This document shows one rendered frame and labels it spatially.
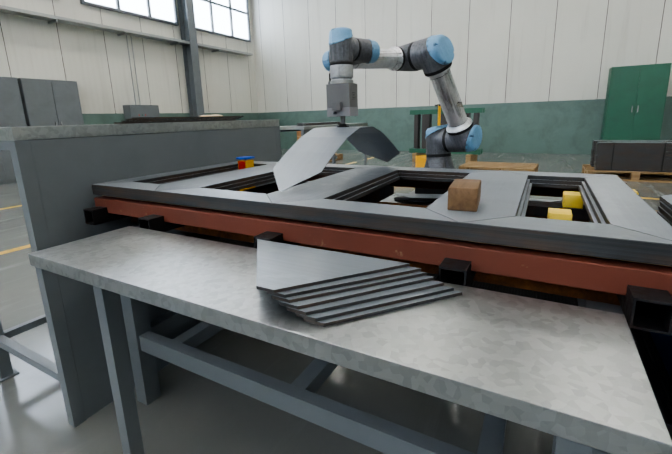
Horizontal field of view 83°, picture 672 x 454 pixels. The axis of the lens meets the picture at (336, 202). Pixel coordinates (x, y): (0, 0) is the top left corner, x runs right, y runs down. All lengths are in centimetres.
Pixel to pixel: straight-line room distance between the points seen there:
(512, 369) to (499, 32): 1096
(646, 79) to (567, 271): 990
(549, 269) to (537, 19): 1067
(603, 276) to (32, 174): 150
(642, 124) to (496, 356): 1013
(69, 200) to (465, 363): 134
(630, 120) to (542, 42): 272
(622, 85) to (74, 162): 1014
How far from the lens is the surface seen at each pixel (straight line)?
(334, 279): 64
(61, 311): 162
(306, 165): 109
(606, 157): 711
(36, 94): 966
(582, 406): 51
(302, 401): 118
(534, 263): 76
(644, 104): 1058
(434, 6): 1184
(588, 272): 77
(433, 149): 186
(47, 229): 153
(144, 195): 131
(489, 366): 53
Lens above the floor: 105
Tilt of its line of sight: 13 degrees down
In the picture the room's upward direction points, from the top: 2 degrees counter-clockwise
